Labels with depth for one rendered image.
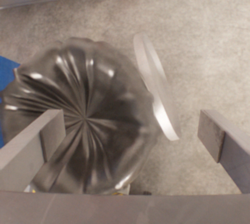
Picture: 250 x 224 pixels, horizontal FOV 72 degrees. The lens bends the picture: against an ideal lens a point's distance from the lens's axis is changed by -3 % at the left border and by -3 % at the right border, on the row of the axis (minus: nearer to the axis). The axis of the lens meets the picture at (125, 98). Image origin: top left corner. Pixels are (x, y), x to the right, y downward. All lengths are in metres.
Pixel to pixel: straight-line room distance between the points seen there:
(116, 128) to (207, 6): 1.08
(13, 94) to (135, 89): 0.39
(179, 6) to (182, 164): 1.04
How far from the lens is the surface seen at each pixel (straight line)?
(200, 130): 0.17
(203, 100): 1.21
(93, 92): 0.65
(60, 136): 0.16
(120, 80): 0.54
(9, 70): 1.04
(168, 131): 0.73
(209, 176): 1.26
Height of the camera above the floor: 1.16
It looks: 80 degrees down
